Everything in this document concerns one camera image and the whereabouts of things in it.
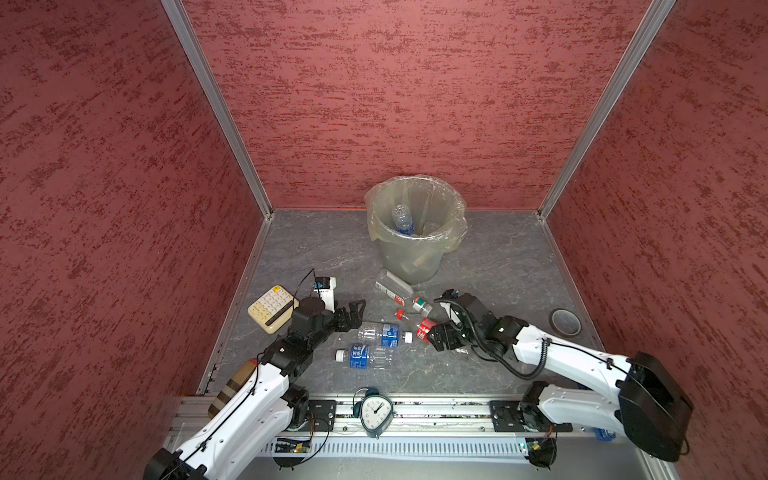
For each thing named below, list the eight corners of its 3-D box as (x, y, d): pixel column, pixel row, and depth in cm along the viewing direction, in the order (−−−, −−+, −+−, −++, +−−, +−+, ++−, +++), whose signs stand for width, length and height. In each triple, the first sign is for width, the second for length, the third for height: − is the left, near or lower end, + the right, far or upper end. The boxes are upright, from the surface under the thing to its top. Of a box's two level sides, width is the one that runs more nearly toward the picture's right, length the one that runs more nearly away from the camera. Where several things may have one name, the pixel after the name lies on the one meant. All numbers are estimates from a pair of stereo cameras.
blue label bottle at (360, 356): (336, 371, 83) (333, 364, 78) (339, 351, 87) (336, 343, 82) (392, 371, 83) (392, 365, 78) (392, 351, 87) (392, 344, 82)
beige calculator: (248, 313, 94) (244, 309, 92) (279, 286, 101) (277, 282, 99) (273, 337, 89) (270, 334, 87) (305, 308, 96) (303, 304, 93)
